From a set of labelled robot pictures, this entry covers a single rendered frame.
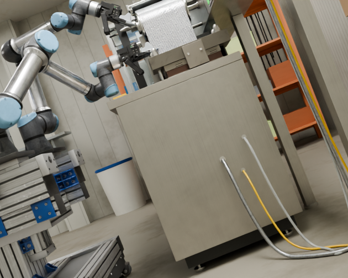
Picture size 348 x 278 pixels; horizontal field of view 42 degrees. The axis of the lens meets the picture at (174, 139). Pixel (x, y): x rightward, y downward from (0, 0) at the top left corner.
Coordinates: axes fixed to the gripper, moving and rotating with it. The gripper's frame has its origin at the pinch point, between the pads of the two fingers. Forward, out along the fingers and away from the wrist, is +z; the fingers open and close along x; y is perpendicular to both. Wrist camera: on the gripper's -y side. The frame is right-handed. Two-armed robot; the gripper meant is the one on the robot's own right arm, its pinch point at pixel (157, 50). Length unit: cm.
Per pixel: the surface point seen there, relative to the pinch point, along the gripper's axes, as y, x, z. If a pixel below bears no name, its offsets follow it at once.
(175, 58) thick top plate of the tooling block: -10.7, -20.0, 5.8
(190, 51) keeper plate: -10.4, -21.9, 13.2
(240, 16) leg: 3, 13, 50
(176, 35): 3.4, -0.2, 12.2
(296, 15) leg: -21, -76, 46
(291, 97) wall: -52, 370, 166
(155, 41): 4.7, -0.3, 1.0
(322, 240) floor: -109, -43, 33
